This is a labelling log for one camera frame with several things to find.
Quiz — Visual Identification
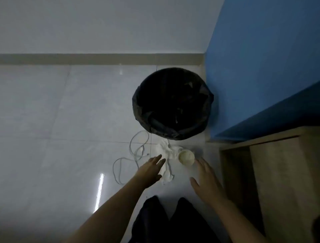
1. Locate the black lined trash bin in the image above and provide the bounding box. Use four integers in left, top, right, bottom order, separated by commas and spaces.
132, 67, 215, 141

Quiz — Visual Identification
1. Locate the wooden nightstand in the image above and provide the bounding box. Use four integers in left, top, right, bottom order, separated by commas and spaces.
219, 126, 320, 243

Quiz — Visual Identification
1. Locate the white charging cable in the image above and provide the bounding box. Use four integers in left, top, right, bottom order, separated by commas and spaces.
112, 130, 159, 186

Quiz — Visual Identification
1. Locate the person's right forearm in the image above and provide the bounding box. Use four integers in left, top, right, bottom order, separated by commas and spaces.
212, 198, 269, 243

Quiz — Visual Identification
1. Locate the person's left hand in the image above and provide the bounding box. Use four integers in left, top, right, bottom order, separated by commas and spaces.
134, 154, 167, 190

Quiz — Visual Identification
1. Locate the person's left forearm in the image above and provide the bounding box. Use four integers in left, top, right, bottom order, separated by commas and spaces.
64, 179, 145, 243

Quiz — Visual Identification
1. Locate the beige paper cup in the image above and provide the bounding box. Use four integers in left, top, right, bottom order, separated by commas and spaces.
178, 149, 195, 167

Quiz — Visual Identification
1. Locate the person's right hand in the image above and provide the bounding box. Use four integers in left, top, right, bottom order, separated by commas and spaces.
189, 158, 227, 204

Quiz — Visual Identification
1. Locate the white tissue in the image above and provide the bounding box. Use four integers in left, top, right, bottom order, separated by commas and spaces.
155, 139, 184, 185

